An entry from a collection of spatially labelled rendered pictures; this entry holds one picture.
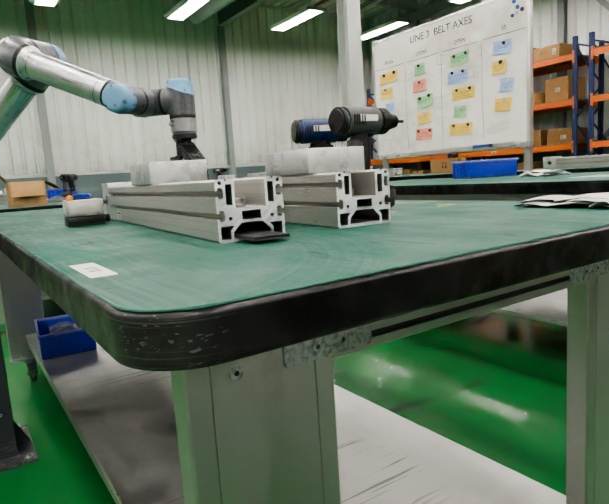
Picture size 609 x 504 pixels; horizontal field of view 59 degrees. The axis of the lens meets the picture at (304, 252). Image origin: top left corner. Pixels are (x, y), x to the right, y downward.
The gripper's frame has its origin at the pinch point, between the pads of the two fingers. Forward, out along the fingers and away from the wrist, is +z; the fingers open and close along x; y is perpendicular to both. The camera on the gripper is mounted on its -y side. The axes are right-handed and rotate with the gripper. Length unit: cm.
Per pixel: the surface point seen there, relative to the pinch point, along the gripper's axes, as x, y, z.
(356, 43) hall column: -508, 620, -218
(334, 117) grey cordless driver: -14, -57, -18
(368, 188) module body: -2, -83, -3
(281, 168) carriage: 6, -68, -8
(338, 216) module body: 5, -85, 0
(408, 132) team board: -249, 195, -34
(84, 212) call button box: 32.4, -20.6, -1.0
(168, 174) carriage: 21, -53, -8
